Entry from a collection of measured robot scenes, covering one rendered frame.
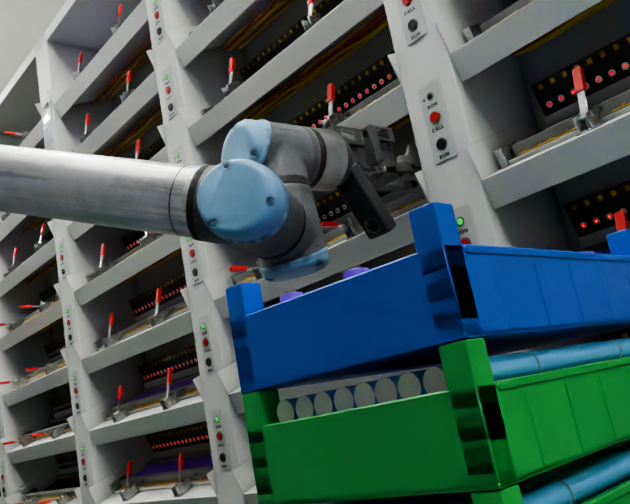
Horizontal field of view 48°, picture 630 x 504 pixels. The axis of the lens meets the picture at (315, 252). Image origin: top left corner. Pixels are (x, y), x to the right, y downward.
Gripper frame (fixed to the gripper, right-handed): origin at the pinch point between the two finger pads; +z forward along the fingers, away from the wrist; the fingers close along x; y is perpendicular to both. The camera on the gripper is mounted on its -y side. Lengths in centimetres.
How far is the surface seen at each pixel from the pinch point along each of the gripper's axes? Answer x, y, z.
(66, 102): 116, 70, -7
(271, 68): 22.8, 31.6, -7.4
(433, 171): -8.9, -2.2, -8.1
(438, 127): -11.7, 3.6, -8.2
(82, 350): 123, -4, -9
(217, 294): 53, -5, -8
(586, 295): -45, -29, -42
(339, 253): 14.4, -7.9, -7.9
